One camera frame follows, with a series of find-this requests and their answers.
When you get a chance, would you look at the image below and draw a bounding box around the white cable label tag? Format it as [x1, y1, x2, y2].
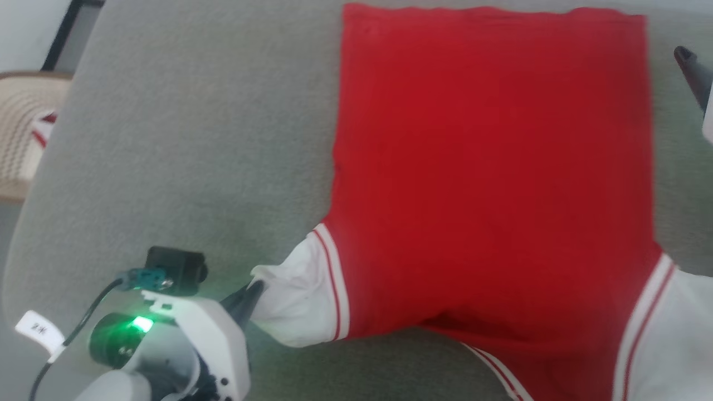
[15, 310, 65, 358]

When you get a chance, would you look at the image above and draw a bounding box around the teal left camera connector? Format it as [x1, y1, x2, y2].
[116, 267, 174, 294]

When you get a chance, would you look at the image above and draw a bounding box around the white cloth with red stripes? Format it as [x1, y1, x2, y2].
[31, 110, 59, 149]

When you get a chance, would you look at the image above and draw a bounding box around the beige wicker laundry basket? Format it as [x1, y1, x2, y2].
[0, 71, 74, 202]

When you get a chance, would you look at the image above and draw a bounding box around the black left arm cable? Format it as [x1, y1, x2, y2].
[28, 278, 126, 401]

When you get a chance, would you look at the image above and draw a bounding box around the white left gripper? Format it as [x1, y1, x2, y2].
[142, 281, 266, 401]

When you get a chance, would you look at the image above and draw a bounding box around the red and white shirt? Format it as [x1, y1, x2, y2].
[249, 3, 713, 401]

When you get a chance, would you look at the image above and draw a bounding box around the grey fabric sofa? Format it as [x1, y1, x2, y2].
[3, 0, 713, 401]

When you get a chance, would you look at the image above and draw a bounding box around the black door frame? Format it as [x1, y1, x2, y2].
[42, 0, 105, 72]

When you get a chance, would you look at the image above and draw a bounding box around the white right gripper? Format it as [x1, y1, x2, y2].
[673, 46, 713, 145]

